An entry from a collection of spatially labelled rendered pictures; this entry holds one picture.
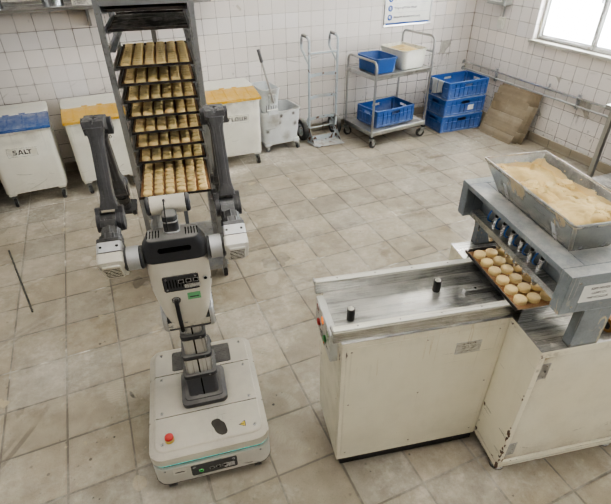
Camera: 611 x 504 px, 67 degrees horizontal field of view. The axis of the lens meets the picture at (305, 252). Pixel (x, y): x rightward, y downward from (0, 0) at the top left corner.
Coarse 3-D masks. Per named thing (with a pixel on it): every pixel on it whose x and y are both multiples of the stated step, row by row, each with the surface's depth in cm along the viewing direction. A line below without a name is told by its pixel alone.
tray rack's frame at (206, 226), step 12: (108, 0) 225; (120, 0) 227; (132, 0) 228; (144, 0) 229; (156, 0) 230; (168, 0) 232; (180, 0) 233; (108, 12) 279; (156, 36) 295; (192, 48) 302; (204, 132) 334; (204, 228) 368; (216, 264) 328
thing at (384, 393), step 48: (384, 288) 197; (432, 288) 195; (384, 336) 174; (432, 336) 178; (480, 336) 184; (336, 384) 190; (384, 384) 189; (432, 384) 196; (480, 384) 203; (336, 432) 204; (384, 432) 209; (432, 432) 217
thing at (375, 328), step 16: (480, 304) 179; (496, 304) 179; (384, 320) 172; (400, 320) 172; (416, 320) 173; (432, 320) 175; (448, 320) 177; (464, 320) 179; (336, 336) 169; (352, 336) 171; (368, 336) 173
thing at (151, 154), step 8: (192, 144) 300; (200, 144) 296; (144, 152) 287; (152, 152) 290; (160, 152) 286; (168, 152) 285; (176, 152) 286; (184, 152) 285; (192, 152) 290; (200, 152) 285; (144, 160) 278
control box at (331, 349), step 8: (320, 296) 193; (320, 304) 189; (320, 312) 188; (328, 312) 185; (320, 320) 191; (328, 320) 181; (320, 328) 192; (328, 328) 178; (328, 336) 177; (328, 344) 180; (336, 344) 177; (328, 352) 182; (336, 352) 180; (336, 360) 182
